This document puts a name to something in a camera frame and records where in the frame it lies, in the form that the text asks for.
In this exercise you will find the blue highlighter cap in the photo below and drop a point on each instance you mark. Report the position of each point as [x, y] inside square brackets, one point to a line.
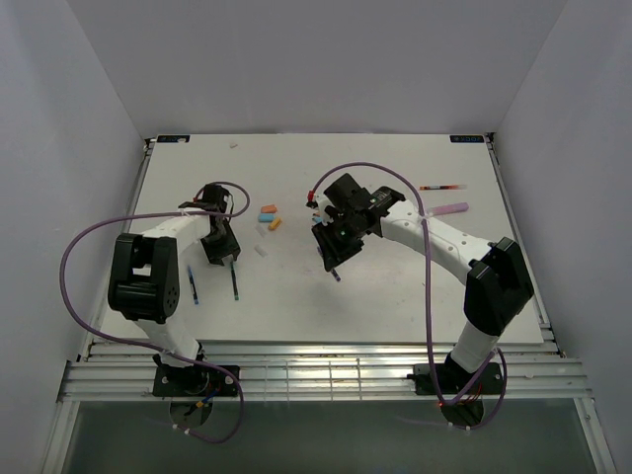
[267, 217]

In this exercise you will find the orange thin pen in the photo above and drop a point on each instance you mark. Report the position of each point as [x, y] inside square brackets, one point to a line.
[452, 187]

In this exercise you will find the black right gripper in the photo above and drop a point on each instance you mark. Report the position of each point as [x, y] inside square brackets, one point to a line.
[331, 251]

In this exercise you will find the blue thin pen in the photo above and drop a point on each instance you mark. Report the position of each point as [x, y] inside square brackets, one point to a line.
[193, 285]

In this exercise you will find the cream highlighter cap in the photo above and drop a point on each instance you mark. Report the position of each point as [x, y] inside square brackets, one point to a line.
[275, 224]

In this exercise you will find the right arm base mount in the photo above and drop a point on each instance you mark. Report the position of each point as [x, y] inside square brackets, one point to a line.
[452, 379]

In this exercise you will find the green thin pen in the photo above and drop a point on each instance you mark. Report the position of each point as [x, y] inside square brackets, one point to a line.
[234, 281]

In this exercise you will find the clear pen cap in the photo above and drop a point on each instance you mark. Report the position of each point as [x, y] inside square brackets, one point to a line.
[260, 231]
[261, 251]

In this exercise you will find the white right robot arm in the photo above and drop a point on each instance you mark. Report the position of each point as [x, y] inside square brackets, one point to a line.
[494, 274]

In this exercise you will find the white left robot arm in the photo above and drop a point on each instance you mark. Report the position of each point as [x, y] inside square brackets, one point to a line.
[145, 278]

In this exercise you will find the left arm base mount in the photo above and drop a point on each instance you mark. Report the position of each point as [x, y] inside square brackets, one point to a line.
[194, 381]

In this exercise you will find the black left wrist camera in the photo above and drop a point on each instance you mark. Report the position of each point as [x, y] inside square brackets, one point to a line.
[212, 197]

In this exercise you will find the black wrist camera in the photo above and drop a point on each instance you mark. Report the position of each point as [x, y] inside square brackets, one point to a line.
[345, 194]
[212, 197]

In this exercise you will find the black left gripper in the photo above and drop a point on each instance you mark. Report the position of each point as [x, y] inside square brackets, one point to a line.
[231, 246]

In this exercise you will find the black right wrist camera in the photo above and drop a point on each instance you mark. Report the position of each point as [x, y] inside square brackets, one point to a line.
[345, 194]

